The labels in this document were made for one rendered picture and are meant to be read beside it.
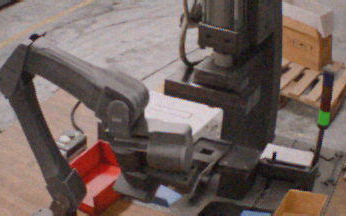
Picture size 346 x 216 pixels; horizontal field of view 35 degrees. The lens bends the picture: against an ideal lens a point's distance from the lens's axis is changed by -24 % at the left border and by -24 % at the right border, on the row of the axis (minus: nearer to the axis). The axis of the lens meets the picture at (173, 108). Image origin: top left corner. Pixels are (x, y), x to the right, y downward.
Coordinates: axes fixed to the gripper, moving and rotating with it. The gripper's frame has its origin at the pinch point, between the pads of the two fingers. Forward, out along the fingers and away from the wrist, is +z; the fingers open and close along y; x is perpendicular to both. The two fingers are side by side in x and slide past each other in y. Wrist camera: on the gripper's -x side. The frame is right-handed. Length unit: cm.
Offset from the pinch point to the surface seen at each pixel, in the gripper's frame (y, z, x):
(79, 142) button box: 17.2, 20.4, 30.6
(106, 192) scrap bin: 1.1, 7.9, 12.1
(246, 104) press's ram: 26.4, 1.6, -9.0
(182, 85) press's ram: 26.6, 1.3, 4.8
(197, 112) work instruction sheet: 48, 42, 16
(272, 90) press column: 46, 21, -8
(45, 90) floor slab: 144, 210, 188
